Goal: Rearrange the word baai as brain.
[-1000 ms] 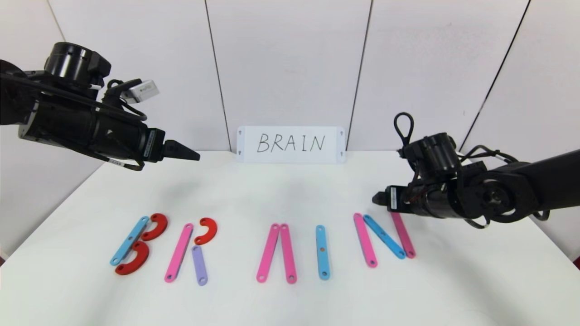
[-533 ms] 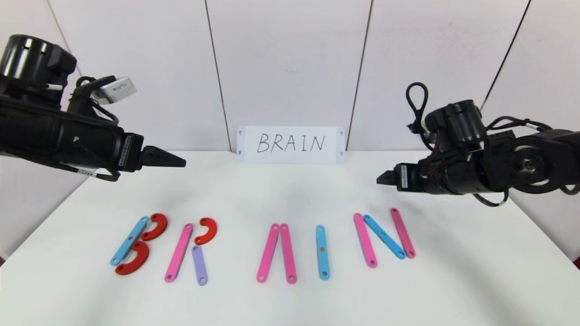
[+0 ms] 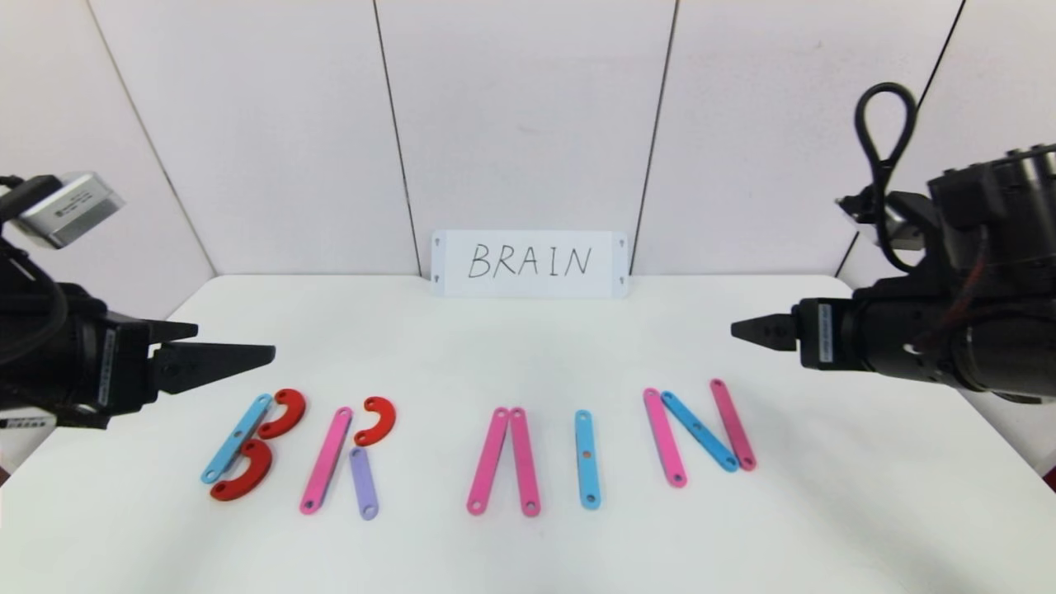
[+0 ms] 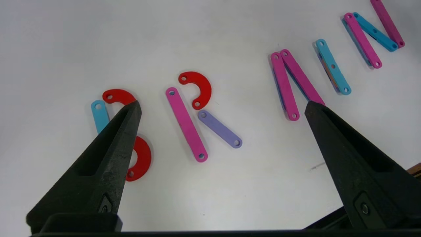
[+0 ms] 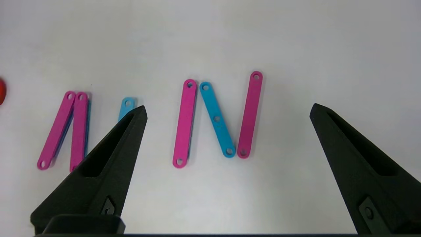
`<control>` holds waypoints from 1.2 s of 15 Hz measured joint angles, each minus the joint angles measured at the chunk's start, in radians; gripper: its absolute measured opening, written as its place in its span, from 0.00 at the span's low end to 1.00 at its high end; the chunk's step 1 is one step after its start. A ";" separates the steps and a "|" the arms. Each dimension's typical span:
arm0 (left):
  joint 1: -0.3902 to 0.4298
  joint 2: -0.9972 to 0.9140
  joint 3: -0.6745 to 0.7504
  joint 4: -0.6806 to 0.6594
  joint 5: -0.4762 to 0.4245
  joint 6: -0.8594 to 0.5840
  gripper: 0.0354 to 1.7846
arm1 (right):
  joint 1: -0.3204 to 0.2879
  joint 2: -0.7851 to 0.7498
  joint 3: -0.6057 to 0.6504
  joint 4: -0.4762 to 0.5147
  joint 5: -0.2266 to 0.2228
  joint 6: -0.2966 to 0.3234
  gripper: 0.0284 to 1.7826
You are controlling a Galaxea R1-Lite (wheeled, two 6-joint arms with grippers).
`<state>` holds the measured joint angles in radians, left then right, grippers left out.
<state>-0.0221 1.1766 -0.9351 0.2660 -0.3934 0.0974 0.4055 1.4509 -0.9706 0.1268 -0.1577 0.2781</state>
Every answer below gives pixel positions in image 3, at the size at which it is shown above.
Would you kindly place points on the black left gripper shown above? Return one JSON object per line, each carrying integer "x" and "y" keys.
{"x": 122, "y": 368}

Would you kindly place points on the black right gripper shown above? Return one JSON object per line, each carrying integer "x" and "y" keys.
{"x": 819, "y": 334}

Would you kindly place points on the pink bar with holes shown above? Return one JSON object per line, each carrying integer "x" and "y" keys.
{"x": 664, "y": 437}
{"x": 733, "y": 425}
{"x": 326, "y": 460}
{"x": 488, "y": 460}
{"x": 524, "y": 462}

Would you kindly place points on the blue bar with holes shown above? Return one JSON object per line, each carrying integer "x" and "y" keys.
{"x": 237, "y": 438}
{"x": 586, "y": 459}
{"x": 700, "y": 431}

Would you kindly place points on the small red curved piece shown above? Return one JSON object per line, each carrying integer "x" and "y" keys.
{"x": 384, "y": 417}

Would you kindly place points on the short purple bar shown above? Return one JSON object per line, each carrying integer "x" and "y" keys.
{"x": 363, "y": 483}

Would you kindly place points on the black and orange left arm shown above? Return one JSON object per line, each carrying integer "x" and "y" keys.
{"x": 33, "y": 363}

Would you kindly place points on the white BRAIN sign card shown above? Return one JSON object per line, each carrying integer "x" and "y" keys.
{"x": 528, "y": 262}

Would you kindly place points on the large red curved piece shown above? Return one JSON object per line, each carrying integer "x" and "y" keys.
{"x": 292, "y": 406}
{"x": 259, "y": 470}

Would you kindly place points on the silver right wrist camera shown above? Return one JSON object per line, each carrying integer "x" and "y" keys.
{"x": 862, "y": 213}

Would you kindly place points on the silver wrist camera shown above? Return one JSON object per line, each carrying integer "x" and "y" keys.
{"x": 862, "y": 213}
{"x": 70, "y": 208}

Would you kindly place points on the black right camera mount bracket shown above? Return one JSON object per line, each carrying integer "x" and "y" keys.
{"x": 916, "y": 239}

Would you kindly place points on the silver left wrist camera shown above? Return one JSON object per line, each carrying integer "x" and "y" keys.
{"x": 70, "y": 208}

